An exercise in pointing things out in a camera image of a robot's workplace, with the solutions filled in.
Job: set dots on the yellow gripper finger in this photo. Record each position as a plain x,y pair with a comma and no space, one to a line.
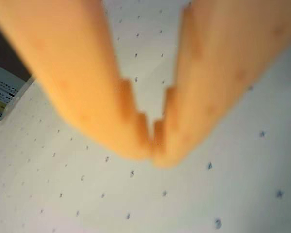
75,72
220,60

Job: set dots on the white striped box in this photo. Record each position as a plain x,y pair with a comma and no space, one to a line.
4,92

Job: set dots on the white dotted paper sheet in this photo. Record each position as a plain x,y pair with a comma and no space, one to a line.
63,182

